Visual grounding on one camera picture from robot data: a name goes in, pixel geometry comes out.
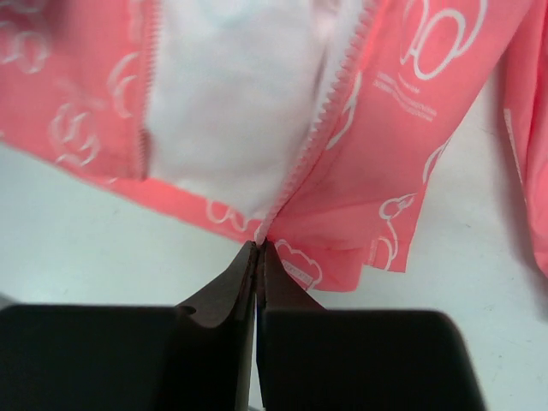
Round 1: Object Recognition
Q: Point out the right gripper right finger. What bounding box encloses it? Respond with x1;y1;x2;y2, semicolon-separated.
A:
256;242;485;410

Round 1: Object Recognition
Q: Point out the pink hooded kids jacket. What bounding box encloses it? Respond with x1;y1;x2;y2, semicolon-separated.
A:
1;1;547;292

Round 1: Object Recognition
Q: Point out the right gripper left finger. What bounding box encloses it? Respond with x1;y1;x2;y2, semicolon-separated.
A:
1;242;259;410

